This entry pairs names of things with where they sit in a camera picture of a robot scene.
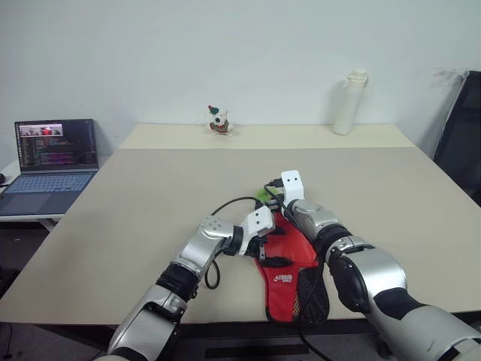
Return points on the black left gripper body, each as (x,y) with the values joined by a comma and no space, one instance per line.
(259,246)

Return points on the open blue laptop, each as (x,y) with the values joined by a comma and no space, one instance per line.
(49,176)

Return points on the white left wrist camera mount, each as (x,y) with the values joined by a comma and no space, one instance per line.
(259,222)

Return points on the black office chair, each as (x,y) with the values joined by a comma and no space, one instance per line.
(460,139)

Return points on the white plush toy figure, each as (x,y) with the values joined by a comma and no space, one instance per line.
(219,121)

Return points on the red and black paddle case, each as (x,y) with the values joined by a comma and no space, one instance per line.
(285,278)

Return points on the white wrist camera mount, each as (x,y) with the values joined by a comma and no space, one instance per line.
(293,184)
(259,222)

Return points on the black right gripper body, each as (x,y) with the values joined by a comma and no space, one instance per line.
(276,197)

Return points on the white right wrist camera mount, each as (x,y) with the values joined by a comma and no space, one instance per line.
(293,184)

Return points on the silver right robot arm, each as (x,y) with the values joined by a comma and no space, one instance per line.
(376,270)

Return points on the white insulated bottle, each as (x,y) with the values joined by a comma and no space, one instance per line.
(350,101)

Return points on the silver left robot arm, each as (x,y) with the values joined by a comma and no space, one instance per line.
(195,248)

